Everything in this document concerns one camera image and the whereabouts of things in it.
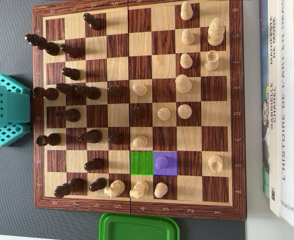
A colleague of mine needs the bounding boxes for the blue illustrated book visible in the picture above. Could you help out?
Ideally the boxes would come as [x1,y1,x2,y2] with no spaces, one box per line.
[259,0,273,200]

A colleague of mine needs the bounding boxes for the light wooden rook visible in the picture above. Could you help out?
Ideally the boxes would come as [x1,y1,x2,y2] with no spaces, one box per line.
[204,50,220,72]
[208,154,224,173]

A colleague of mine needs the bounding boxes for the light wooden king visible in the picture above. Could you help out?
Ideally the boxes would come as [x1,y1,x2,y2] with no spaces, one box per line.
[207,17,225,47]

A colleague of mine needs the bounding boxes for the dark wooden pawn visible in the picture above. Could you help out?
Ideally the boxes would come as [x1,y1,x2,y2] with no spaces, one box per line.
[88,177,107,193]
[83,12,102,31]
[60,43,80,59]
[61,67,81,81]
[107,133,124,145]
[107,84,124,97]
[130,106,144,119]
[84,157,103,171]

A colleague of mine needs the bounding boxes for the dark wooden queen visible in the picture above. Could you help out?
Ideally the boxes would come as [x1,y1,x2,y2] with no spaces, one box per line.
[71,85,102,100]

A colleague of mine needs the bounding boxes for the light wooden knight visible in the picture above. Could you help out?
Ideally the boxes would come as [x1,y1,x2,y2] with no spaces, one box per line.
[103,179,126,199]
[129,180,150,200]

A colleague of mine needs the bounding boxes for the wooden folding chessboard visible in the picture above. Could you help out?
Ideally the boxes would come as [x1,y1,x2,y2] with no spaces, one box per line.
[31,0,247,221]

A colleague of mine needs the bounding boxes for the dark wooden king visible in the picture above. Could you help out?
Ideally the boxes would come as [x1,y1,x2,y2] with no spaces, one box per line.
[24,33,60,57]

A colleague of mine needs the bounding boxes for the light wooden pawn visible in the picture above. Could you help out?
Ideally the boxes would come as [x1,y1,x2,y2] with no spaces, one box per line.
[180,1,194,22]
[154,156,169,171]
[181,28,196,46]
[132,135,148,148]
[157,107,172,122]
[180,53,193,70]
[132,82,148,97]
[154,182,169,199]

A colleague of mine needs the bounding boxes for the green plastic container lid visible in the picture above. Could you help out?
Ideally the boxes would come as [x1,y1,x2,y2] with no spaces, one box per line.
[98,212,180,240]

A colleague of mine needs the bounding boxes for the white Gabrielle Chanel book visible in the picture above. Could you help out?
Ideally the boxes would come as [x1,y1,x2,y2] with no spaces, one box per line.
[265,0,284,218]

